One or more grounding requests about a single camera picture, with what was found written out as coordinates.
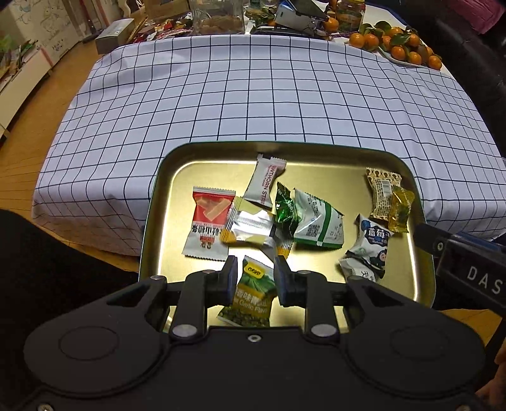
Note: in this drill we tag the plate of oranges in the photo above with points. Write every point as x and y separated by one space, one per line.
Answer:
402 46

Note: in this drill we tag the blue checked tablecloth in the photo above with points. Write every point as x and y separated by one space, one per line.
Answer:
142 101

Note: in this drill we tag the blueberry white snack packet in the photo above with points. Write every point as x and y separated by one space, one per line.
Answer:
367 257

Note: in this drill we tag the person's hand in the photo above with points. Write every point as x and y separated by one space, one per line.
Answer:
494 392

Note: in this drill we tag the yellow gold candy packet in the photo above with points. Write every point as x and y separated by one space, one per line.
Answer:
401 204

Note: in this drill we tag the grey box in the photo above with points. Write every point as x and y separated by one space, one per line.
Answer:
115 35

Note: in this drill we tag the red white snack packet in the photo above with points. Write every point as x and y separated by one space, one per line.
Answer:
211 210

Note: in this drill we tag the beige patterned snack packet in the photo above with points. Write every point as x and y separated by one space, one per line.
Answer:
382 183

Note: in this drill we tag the white hawthorn strip packet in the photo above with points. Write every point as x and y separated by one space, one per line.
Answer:
266 171

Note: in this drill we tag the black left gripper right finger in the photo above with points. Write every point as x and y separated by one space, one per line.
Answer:
312 292

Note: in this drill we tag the pink cushion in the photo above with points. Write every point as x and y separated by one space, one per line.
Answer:
482 14

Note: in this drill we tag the dark green candy wrapper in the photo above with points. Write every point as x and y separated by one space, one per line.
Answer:
286 213

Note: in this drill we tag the white green snack packet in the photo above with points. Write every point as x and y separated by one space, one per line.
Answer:
320 224

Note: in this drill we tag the single orange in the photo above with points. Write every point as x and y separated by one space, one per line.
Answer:
331 25

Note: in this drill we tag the jar with printed label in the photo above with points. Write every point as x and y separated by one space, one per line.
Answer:
350 14

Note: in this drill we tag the white low cabinet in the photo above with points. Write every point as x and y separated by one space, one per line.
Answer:
20 86

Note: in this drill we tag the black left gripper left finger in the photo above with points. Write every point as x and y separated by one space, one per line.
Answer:
193 297

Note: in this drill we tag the green garlic peas packet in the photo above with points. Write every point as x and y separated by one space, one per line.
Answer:
254 295

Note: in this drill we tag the glass jar with snacks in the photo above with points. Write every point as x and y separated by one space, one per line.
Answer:
217 17

